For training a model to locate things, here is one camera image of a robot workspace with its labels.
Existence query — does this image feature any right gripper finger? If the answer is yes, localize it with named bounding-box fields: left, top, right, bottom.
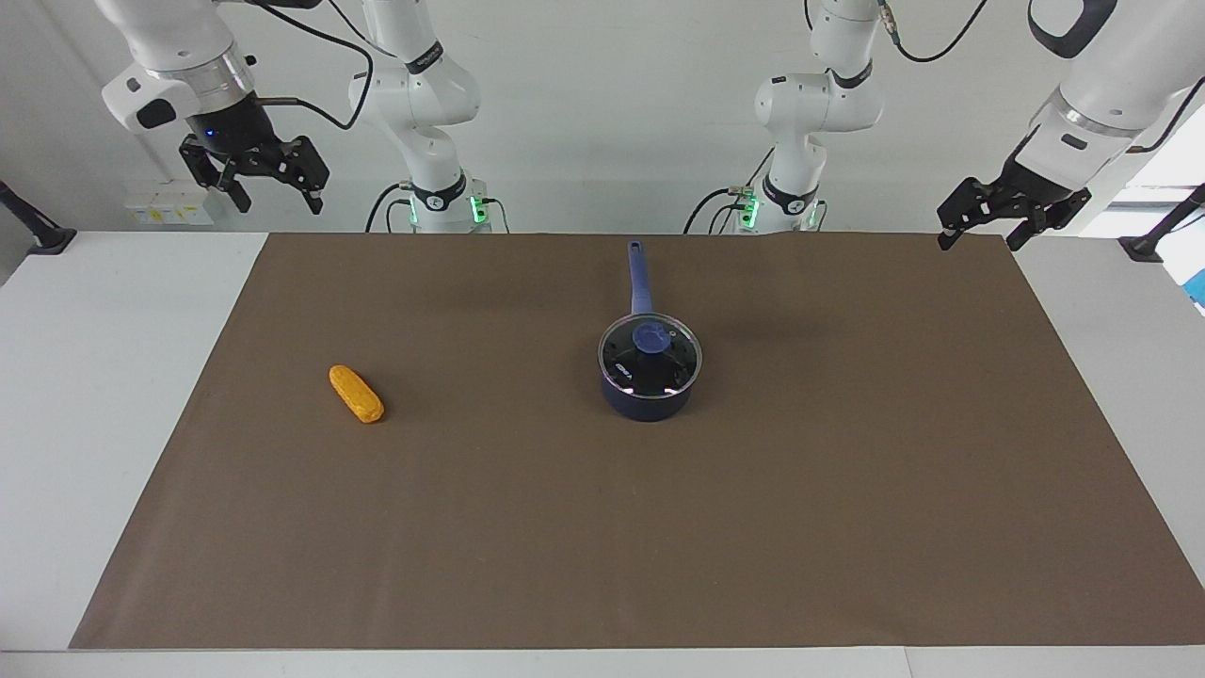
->
left=180, top=137, right=254, bottom=215
left=282, top=136, right=331, bottom=217

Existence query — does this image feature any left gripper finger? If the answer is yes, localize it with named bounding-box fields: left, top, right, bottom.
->
left=1006, top=202, right=1070, bottom=252
left=937, top=177, right=1004, bottom=251

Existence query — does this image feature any yellow corn cob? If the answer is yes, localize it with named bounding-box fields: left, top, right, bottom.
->
left=329, top=364, right=386, bottom=425

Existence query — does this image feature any glass lid with blue knob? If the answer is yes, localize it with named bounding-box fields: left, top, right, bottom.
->
left=598, top=313, right=703, bottom=396

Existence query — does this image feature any black clamp stand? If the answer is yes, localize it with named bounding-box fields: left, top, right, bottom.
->
left=1118, top=184, right=1205, bottom=263
left=0, top=179, right=78, bottom=256

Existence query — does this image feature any dark blue saucepan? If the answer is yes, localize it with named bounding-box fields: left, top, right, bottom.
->
left=599, top=240, right=704, bottom=423

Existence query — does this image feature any brown table mat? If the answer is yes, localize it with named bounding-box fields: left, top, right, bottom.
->
left=69, top=233, right=1205, bottom=651

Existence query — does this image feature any white wall socket box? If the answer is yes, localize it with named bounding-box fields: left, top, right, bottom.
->
left=125, top=182, right=215, bottom=227

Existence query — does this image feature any black right base cable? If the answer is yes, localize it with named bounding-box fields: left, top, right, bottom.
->
left=364, top=182, right=416, bottom=234

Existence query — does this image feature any black base cable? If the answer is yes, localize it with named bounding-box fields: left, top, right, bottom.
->
left=683, top=149, right=775, bottom=234
left=364, top=182, right=416, bottom=234

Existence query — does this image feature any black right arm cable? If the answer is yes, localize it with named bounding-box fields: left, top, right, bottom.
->
left=243, top=0, right=375, bottom=133

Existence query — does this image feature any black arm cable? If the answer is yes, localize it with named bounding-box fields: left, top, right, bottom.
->
left=876, top=0, right=991, bottom=64
left=243, top=0, right=375, bottom=133

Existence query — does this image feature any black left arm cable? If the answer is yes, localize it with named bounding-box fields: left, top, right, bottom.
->
left=876, top=0, right=991, bottom=64

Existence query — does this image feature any black left base cable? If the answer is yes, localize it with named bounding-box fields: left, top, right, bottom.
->
left=683, top=149, right=775, bottom=234

